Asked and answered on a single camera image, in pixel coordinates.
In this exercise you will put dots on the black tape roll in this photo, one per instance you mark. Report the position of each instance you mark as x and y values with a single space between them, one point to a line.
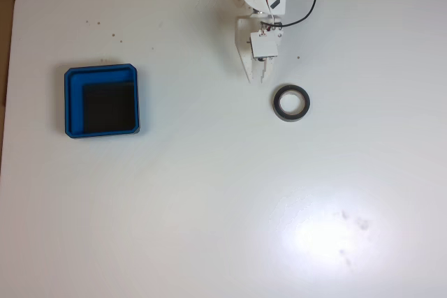
277 109

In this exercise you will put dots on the blue square box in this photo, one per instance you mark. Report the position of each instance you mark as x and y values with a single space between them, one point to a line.
73 102

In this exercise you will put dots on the white camera box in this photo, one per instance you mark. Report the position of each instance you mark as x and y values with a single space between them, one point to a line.
263 45

